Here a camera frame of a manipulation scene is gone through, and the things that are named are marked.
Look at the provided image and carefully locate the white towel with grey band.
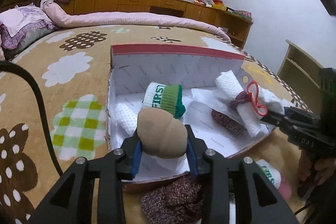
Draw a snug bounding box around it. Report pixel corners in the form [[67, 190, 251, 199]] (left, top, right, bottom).
[[115, 103, 137, 136]]

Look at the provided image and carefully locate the red cardboard shoe box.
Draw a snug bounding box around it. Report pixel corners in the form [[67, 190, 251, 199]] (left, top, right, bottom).
[[105, 43, 276, 193]]

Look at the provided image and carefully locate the wooden shelf unit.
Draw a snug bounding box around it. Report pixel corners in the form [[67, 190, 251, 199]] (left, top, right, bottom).
[[277, 39, 323, 88]]

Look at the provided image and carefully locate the tan plush ball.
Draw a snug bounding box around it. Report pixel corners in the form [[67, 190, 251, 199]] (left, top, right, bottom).
[[137, 108, 188, 159]]

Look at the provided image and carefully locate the clutter on right cabinet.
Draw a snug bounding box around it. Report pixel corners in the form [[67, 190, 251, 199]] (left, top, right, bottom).
[[193, 0, 252, 20]]

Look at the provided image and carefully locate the wooden cabinet run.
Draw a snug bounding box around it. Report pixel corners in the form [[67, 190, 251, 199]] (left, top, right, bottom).
[[54, 0, 252, 48]]

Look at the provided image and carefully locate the wooden headboard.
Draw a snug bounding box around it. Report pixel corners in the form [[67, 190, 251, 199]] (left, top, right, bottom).
[[0, 0, 41, 12]]

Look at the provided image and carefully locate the pink plush ball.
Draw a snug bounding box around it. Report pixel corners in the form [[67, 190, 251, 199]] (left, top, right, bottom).
[[278, 177, 292, 201]]

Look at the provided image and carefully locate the white towel roll maroon band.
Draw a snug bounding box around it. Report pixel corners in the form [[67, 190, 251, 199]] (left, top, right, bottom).
[[215, 71, 285, 137]]

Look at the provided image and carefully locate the person right hand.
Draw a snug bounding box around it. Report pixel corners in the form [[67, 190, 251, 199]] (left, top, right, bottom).
[[297, 150, 335, 185]]

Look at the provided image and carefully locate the pink rolled quilt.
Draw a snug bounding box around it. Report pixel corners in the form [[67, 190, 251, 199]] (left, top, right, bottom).
[[43, 1, 231, 43]]

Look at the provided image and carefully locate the maroon knit item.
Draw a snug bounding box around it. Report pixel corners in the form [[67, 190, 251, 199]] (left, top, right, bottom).
[[211, 109, 245, 137], [141, 175, 205, 223]]

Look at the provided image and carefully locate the white green sock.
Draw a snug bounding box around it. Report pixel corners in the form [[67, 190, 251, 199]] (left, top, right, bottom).
[[256, 159, 281, 189], [142, 82, 186, 119]]

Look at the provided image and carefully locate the black cable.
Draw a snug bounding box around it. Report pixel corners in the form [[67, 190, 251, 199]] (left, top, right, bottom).
[[0, 60, 64, 177]]

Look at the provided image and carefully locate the purple pillow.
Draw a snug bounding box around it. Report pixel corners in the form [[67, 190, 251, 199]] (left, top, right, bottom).
[[1, 4, 59, 59]]

